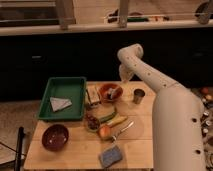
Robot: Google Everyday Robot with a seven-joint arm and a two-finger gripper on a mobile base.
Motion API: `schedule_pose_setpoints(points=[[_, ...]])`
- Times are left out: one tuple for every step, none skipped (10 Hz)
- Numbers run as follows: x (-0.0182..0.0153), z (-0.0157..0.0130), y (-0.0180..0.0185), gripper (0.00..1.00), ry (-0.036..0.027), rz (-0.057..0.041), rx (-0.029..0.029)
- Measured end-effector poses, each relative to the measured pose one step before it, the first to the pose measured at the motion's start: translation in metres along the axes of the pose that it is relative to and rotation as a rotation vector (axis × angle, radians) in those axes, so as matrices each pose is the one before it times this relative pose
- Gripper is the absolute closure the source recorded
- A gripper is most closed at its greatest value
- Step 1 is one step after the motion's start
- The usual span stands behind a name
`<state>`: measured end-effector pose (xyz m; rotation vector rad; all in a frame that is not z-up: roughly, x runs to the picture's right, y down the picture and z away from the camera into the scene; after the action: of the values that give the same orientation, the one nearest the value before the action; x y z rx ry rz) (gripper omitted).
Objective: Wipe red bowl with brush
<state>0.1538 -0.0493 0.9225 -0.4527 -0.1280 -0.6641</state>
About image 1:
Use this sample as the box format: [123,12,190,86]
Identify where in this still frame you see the grey dish brush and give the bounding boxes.
[107,88,121,100]

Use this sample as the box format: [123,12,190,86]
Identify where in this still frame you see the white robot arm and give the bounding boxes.
[117,44,206,171]

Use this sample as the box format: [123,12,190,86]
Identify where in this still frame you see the orange bowl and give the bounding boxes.
[99,83,123,102]

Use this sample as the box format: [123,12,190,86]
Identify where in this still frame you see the small bowl with grapes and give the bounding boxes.
[86,114,100,132]

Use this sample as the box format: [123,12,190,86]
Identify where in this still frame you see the dark red bowl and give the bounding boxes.
[42,124,69,151]

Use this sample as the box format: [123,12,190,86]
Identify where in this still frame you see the metal cup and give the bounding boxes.
[133,89,145,104]

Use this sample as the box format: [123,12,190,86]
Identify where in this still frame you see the yellow corn cob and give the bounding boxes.
[107,116,127,127]

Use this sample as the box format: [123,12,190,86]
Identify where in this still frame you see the green vegetable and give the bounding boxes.
[99,108,117,123]

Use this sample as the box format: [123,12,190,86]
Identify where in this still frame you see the green plastic tray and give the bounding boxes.
[37,77,86,121]

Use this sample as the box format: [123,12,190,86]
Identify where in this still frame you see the orange fruit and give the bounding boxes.
[98,125,111,140]

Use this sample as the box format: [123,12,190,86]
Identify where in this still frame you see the grey folded cloth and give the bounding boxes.
[50,97,72,112]

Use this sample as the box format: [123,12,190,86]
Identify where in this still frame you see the blue sponge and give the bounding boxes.
[99,145,123,168]

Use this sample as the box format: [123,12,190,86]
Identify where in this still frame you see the black stand left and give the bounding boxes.
[14,127,25,171]

